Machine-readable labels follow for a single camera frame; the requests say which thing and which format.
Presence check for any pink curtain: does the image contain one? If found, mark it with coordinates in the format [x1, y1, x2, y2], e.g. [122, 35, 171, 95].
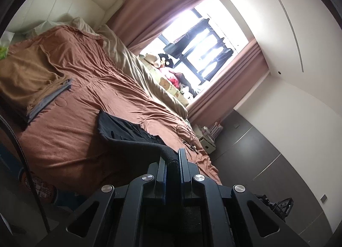
[186, 38, 268, 133]
[106, 0, 223, 48]

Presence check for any brown folded garment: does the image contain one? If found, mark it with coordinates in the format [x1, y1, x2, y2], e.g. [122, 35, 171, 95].
[0, 44, 70, 114]

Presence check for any pink plush toy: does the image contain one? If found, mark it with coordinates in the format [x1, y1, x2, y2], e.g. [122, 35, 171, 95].
[160, 67, 185, 87]

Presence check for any white padded headboard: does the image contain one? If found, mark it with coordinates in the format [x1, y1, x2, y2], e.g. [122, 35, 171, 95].
[5, 0, 119, 35]

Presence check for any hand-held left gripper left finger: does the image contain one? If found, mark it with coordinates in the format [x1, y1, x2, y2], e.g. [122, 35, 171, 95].
[36, 156, 169, 247]

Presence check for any dark folded garment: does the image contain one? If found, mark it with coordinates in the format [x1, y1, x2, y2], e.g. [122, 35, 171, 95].
[0, 93, 30, 131]

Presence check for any red plaid cloth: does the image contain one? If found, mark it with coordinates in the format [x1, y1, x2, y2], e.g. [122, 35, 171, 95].
[24, 177, 58, 205]

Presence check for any bear print pillow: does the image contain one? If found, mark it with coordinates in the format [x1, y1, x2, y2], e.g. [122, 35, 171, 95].
[148, 72, 189, 107]

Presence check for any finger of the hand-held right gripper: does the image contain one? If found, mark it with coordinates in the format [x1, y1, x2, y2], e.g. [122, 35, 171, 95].
[253, 194, 276, 208]

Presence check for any beige duvet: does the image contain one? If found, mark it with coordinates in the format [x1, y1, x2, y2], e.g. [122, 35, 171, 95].
[70, 17, 189, 120]

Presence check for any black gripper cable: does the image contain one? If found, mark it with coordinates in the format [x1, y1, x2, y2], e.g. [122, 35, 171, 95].
[0, 115, 52, 235]

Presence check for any beige plush toy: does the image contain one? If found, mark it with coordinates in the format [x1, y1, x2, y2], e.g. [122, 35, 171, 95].
[138, 52, 161, 69]

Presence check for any orange-brown blanket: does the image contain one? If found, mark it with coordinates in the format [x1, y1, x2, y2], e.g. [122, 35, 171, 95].
[0, 17, 223, 210]

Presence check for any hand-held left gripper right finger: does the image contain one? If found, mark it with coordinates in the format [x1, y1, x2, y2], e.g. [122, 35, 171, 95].
[179, 149, 311, 247]

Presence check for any thin black cable loop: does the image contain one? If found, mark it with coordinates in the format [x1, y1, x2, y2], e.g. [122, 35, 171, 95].
[175, 124, 200, 154]

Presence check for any black sweater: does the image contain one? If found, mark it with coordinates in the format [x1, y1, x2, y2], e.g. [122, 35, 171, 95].
[97, 110, 203, 237]

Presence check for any black plush toy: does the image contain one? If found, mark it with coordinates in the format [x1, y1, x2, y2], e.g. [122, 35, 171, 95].
[157, 53, 175, 69]

